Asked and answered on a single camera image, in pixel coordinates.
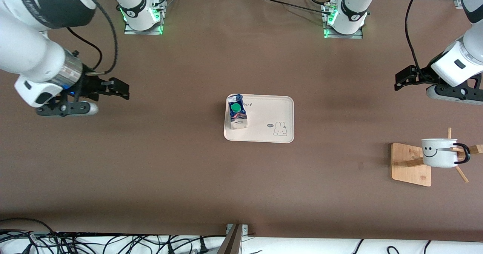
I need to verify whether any white smiley mug black handle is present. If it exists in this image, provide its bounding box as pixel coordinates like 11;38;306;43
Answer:
421;138;471;168

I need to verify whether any blue white milk carton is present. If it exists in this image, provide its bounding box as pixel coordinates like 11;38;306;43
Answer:
226;94;249;130

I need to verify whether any white rabbit print tray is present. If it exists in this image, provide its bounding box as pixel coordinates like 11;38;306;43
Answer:
224;94;294;144

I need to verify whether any wooden mug stand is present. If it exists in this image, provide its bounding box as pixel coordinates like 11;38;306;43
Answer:
391;128;483;187

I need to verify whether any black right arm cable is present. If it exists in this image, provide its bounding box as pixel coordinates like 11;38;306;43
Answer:
67;0;118;76

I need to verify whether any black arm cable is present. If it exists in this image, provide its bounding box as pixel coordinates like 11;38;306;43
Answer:
67;0;118;76
405;0;429;79

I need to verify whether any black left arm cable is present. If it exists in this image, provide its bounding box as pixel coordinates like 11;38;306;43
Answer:
405;0;429;79

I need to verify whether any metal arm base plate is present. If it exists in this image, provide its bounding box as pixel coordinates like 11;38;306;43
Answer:
124;18;164;35
323;28;364;40

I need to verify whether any black cable on table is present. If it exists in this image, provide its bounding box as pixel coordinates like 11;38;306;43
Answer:
262;0;334;17
300;0;336;7

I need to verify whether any black cable tangle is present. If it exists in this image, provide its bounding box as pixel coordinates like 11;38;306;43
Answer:
0;217;227;254

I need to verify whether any aluminium profile post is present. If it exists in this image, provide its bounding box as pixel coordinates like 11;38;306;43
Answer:
217;223;249;254

